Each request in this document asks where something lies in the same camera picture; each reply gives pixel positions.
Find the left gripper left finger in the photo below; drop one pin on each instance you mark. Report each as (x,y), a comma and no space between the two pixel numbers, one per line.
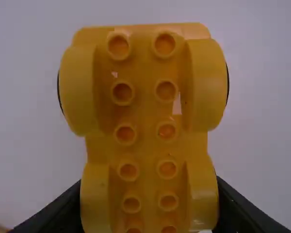
(58,213)

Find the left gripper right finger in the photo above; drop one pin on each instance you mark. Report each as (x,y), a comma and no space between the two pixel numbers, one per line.
(237,213)

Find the yellow toy car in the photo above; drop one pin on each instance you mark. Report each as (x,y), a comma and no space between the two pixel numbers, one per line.
(145,116)

